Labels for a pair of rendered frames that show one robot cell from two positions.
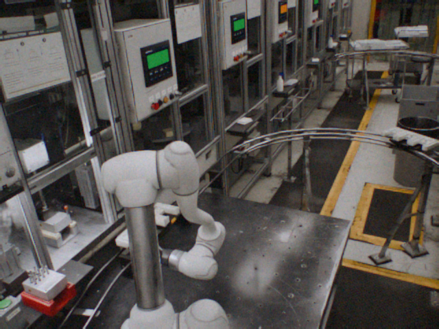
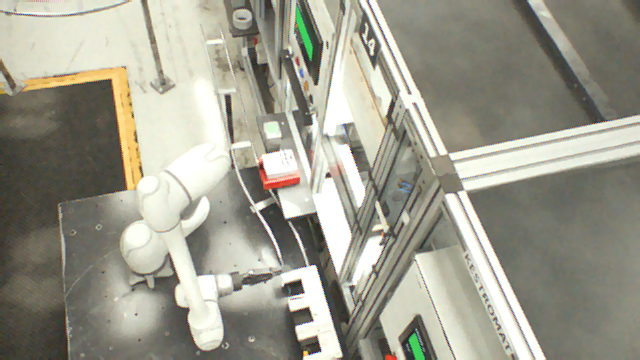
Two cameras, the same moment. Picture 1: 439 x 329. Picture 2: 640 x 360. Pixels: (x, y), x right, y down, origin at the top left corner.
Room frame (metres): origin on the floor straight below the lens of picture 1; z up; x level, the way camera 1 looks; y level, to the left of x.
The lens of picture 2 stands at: (2.03, -0.17, 2.96)
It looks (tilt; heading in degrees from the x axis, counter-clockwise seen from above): 59 degrees down; 126
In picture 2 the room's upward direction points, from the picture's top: 11 degrees clockwise
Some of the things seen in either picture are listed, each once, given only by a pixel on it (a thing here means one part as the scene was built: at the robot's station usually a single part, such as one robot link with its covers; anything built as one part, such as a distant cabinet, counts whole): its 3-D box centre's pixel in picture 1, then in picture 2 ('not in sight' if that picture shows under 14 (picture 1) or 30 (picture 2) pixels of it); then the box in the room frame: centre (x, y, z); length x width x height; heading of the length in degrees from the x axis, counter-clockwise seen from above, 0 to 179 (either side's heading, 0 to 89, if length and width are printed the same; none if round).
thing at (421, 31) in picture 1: (408, 53); not in sight; (7.07, -3.52, 0.48); 0.84 x 0.58 x 0.97; 160
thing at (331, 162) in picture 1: (349, 115); not in sight; (5.40, -1.95, 0.01); 5.85 x 0.59 x 0.01; 152
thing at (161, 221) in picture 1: (149, 228); (310, 316); (1.68, 0.39, 0.84); 0.36 x 0.14 x 0.10; 152
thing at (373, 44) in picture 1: (376, 69); not in sight; (6.13, -2.57, 0.48); 0.88 x 0.56 x 0.96; 80
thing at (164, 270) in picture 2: not in sight; (148, 263); (1.03, 0.08, 0.71); 0.22 x 0.18 x 0.06; 152
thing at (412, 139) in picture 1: (408, 141); not in sight; (2.55, -1.37, 0.84); 0.37 x 0.14 x 0.10; 30
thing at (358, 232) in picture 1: (389, 212); not in sight; (2.86, -1.47, 0.01); 1.00 x 0.55 x 0.01; 152
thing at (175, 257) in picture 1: (178, 260); (224, 284); (1.37, 0.22, 0.88); 0.09 x 0.06 x 0.09; 152
